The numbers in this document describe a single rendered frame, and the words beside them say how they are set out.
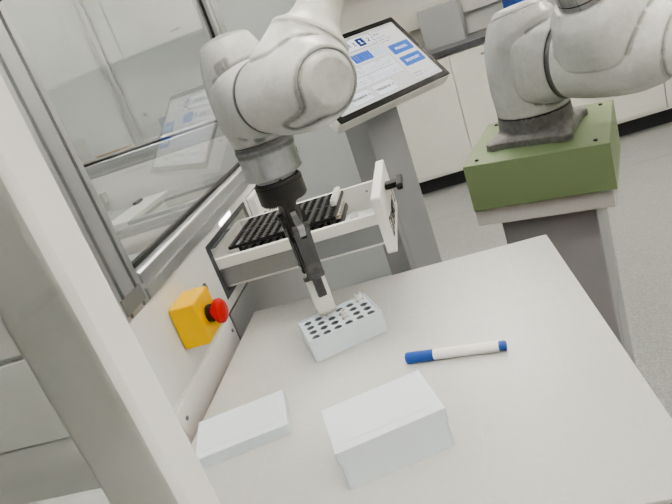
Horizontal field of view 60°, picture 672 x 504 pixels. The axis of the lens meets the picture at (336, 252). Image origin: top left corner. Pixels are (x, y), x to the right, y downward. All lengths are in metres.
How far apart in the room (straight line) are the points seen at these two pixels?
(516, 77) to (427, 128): 2.80
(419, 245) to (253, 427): 1.45
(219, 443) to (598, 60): 0.88
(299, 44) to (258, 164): 0.23
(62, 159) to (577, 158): 0.92
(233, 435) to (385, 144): 1.41
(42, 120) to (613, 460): 0.74
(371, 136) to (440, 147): 2.11
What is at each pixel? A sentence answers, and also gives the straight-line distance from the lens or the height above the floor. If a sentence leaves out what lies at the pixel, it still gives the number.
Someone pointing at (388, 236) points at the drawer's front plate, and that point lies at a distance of 1.05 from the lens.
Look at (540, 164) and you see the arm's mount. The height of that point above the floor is 0.84.
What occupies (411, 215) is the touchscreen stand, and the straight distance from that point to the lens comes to 2.12.
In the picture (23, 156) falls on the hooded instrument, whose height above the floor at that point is 1.20.
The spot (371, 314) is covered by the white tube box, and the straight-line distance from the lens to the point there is 0.92.
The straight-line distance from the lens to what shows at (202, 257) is 1.09.
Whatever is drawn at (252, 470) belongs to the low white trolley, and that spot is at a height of 0.76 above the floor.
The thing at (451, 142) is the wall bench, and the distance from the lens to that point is 4.08.
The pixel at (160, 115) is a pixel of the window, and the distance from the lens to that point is 1.17.
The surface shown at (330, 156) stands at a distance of 2.79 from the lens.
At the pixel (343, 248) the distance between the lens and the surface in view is 1.08.
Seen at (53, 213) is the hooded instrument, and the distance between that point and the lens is 0.38.
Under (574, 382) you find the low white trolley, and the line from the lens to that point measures 0.74.
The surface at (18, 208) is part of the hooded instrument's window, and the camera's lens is 0.34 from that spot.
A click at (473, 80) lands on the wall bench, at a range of 4.03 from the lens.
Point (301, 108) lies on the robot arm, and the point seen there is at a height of 1.14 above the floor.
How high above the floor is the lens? 1.20
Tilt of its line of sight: 19 degrees down
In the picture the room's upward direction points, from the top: 20 degrees counter-clockwise
